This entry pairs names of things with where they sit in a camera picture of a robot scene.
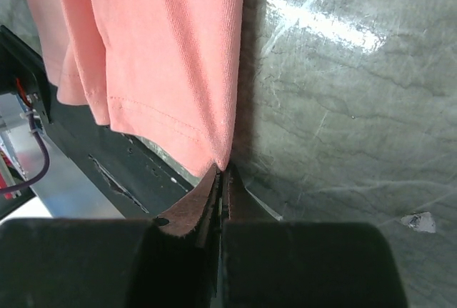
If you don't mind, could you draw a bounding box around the salmon pink t-shirt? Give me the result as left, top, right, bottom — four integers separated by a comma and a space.
27, 0, 243, 177

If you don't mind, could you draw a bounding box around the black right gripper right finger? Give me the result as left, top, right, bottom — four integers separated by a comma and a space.
221, 165, 408, 307

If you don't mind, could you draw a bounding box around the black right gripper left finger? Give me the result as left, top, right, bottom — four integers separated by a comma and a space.
1, 167, 220, 307

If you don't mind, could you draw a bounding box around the aluminium rail frame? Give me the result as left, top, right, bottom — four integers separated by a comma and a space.
1, 94, 124, 219

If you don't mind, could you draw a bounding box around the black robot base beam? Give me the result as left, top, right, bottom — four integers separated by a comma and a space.
1, 26, 192, 218

